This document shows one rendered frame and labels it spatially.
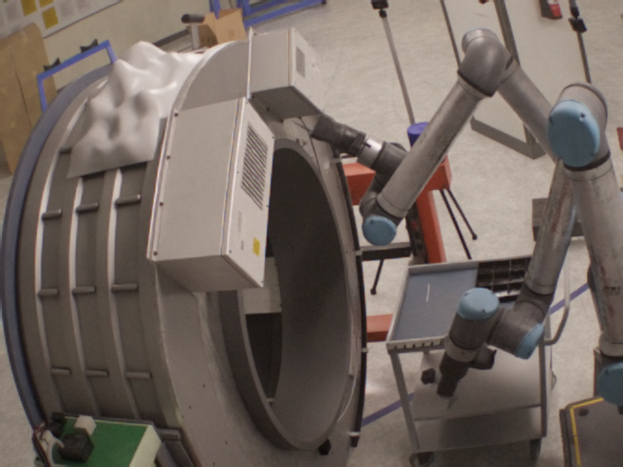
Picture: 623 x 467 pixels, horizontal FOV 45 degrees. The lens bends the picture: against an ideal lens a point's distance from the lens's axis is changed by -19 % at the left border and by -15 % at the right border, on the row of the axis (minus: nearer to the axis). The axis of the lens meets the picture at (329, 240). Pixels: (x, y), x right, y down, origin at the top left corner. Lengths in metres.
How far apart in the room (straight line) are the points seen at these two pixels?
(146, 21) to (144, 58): 9.17
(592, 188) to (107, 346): 1.02
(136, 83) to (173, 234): 0.41
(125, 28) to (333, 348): 8.81
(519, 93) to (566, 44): 3.11
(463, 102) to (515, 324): 0.61
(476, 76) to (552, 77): 3.21
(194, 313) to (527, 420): 1.72
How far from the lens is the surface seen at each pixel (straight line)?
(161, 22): 11.19
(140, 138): 1.75
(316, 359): 2.61
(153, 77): 1.90
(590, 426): 2.84
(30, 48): 8.24
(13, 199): 1.93
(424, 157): 2.22
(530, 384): 3.09
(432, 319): 2.92
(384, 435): 3.48
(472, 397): 3.09
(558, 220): 1.82
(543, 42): 5.24
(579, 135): 1.52
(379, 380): 3.77
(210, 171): 1.66
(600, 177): 1.57
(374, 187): 2.43
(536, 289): 1.94
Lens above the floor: 2.34
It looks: 29 degrees down
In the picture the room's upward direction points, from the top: 16 degrees counter-clockwise
